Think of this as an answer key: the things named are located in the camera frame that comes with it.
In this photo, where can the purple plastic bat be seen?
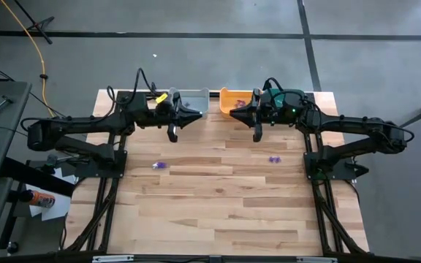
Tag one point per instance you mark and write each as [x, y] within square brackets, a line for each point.
[239, 103]

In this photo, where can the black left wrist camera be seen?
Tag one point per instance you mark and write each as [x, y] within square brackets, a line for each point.
[163, 110]

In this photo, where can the silver metal bracket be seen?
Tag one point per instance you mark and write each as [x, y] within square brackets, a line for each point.
[316, 259]
[112, 258]

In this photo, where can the black tripod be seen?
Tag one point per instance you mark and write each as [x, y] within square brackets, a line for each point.
[41, 32]

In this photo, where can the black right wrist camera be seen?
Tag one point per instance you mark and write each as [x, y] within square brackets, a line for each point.
[269, 109]

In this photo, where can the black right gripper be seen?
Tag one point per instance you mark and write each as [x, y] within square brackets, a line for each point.
[281, 118]

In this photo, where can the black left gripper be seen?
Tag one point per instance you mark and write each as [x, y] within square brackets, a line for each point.
[150, 122]

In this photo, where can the black round foot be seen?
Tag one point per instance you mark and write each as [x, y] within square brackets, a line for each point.
[12, 247]

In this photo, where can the orange can black cap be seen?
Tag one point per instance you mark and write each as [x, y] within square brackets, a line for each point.
[40, 200]

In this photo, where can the white plastic bin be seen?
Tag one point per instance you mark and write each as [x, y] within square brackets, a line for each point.
[196, 100]

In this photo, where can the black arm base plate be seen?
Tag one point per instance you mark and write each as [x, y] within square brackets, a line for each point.
[345, 171]
[119, 170]

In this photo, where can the orange plastic bin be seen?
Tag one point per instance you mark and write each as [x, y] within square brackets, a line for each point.
[228, 100]

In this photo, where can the white paper sheet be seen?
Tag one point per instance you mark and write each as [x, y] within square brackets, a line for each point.
[68, 178]
[58, 208]

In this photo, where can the black aluminium rig frame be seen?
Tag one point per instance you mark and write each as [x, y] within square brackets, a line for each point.
[181, 259]

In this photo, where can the purple plastic spider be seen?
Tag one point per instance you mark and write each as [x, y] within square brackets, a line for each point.
[271, 159]
[278, 160]
[162, 165]

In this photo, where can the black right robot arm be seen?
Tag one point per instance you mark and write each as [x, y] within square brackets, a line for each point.
[349, 124]

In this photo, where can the black table clamp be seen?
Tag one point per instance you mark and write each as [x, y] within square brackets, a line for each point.
[154, 87]

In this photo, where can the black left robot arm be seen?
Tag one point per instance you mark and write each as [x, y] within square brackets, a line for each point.
[86, 124]

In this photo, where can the green plastic bin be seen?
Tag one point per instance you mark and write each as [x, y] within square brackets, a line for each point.
[294, 92]
[273, 78]

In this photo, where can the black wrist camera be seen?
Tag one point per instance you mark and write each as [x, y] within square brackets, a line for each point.
[163, 110]
[269, 109]

